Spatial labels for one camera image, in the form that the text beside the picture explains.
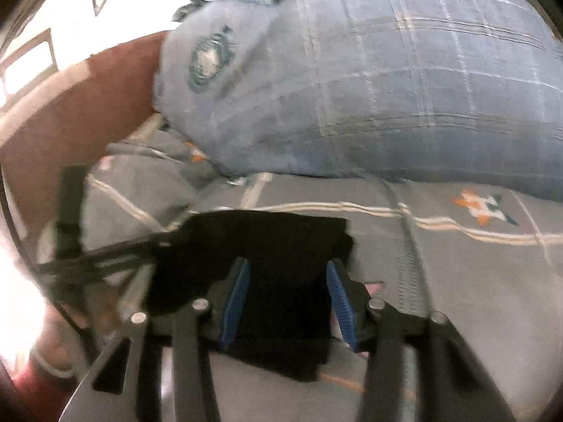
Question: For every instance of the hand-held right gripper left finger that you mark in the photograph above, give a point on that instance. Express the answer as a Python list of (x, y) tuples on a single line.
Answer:
[(235, 303)]

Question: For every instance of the reddish brown wooden headboard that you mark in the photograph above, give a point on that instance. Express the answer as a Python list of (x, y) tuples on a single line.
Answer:
[(66, 140)]

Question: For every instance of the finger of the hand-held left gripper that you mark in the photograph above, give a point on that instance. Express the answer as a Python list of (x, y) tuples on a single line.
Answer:
[(127, 250)]

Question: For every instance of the blue plaid pillow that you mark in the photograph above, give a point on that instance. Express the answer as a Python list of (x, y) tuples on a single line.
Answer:
[(374, 88)]

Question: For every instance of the grey plaid bed quilt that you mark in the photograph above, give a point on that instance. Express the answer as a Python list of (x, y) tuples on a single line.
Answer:
[(462, 281)]

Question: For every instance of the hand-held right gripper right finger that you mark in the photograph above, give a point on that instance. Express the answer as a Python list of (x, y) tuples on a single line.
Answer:
[(343, 303)]

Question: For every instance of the black pants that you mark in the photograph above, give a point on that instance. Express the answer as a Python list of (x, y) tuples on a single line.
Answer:
[(272, 246)]

